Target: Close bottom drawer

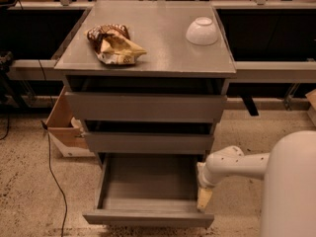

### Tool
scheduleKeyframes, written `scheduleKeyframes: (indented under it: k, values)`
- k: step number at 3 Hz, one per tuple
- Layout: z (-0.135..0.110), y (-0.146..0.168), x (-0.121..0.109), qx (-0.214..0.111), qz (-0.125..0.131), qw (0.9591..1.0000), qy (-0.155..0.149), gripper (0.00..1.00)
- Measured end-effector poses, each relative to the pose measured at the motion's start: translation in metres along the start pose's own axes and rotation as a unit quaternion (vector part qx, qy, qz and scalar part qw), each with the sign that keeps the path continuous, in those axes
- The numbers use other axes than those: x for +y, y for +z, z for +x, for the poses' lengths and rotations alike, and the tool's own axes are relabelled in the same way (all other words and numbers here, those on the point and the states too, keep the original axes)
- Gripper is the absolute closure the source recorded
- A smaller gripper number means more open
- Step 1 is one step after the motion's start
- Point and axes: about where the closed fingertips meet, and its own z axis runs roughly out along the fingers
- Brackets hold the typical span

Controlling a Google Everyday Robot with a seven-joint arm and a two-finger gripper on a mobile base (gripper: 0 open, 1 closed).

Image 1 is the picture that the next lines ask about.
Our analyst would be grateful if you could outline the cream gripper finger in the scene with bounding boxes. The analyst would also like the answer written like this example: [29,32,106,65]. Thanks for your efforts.
[197,188,212,210]

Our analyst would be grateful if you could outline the grey bottom drawer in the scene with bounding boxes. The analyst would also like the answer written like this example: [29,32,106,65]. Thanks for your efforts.
[83,154,214,227]

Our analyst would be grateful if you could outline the grey drawer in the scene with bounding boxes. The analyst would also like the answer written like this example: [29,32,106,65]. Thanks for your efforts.
[84,132,213,154]
[83,154,214,227]
[65,92,226,122]

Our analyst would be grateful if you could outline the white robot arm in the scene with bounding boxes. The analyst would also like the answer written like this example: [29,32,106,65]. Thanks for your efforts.
[197,130,316,237]

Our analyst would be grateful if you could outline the grey top drawer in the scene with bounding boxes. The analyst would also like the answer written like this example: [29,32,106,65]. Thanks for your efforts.
[65,92,226,122]

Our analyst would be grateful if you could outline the grey drawer cabinet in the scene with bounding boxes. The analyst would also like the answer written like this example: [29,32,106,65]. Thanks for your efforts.
[53,0,237,170]

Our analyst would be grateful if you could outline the grey middle drawer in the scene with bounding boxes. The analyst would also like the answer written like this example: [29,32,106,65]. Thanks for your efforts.
[84,132,213,154]

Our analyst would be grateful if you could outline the open wooden box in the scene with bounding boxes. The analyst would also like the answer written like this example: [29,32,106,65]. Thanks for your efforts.
[45,88,94,157]

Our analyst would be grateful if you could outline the upturned white bowl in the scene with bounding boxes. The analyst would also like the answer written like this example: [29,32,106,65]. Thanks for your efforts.
[186,17,217,45]

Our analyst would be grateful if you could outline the crumpled brown snack bag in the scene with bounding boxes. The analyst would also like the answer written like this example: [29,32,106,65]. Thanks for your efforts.
[85,24,146,65]

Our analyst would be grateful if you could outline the black bracket under rail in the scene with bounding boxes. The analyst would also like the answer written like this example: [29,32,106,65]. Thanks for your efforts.
[242,95,259,117]

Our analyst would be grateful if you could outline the black floor cable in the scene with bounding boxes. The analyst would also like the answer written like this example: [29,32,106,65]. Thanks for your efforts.
[39,119,68,237]

